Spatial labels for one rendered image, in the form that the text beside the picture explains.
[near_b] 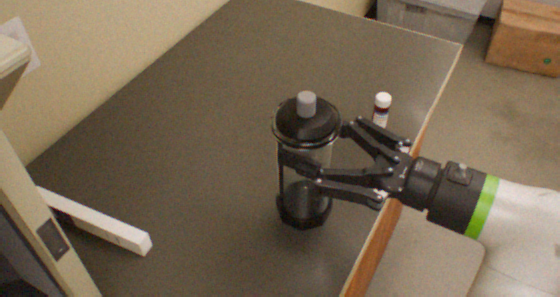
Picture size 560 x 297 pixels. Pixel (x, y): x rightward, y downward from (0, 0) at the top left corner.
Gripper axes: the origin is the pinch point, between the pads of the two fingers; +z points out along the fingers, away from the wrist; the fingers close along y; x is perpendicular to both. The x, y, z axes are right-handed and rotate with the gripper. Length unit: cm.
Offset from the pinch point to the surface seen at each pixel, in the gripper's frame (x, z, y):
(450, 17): 88, 10, -205
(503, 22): 86, -17, -211
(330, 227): 21.4, -5.1, -0.8
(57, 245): -3.4, 17.1, 33.6
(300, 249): 21.5, -2.4, 6.1
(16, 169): -16.8, 17.1, 33.0
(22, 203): -12.6, 17.2, 34.3
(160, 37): 18, 61, -32
